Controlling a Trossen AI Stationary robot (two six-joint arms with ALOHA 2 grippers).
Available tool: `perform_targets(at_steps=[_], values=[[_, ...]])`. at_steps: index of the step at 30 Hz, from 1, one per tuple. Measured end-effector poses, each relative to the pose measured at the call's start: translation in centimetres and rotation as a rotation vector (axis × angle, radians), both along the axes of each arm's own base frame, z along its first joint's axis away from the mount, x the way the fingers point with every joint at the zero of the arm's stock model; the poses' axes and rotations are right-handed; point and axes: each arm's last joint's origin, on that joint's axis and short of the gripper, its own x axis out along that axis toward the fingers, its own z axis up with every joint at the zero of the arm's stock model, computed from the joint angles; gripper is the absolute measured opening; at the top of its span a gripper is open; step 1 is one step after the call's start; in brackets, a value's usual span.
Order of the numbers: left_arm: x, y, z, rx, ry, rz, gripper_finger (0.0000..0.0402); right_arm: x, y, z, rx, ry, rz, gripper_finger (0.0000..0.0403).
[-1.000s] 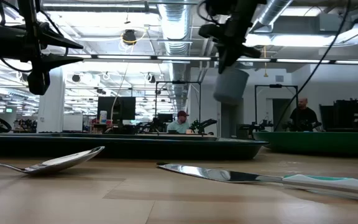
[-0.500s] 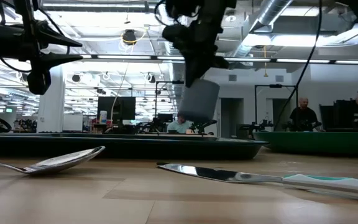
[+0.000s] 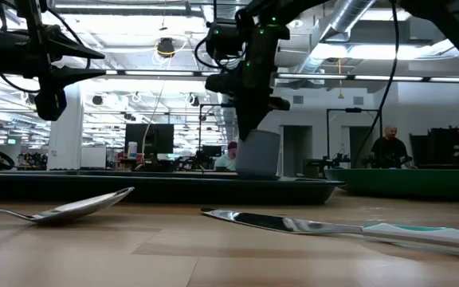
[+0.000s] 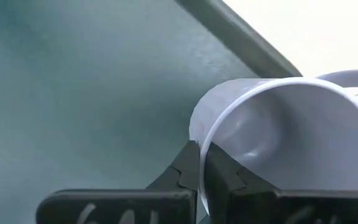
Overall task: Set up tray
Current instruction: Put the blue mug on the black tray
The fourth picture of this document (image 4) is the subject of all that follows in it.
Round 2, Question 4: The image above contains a dark green serving tray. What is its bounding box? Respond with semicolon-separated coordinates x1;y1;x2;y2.
0;0;303;224

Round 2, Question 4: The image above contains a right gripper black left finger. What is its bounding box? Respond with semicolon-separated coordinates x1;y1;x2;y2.
35;140;200;224

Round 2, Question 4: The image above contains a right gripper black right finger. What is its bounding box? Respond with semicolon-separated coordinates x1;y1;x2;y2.
203;142;358;224

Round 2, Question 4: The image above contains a white plastic cup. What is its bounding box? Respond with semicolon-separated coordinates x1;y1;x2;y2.
188;68;358;215

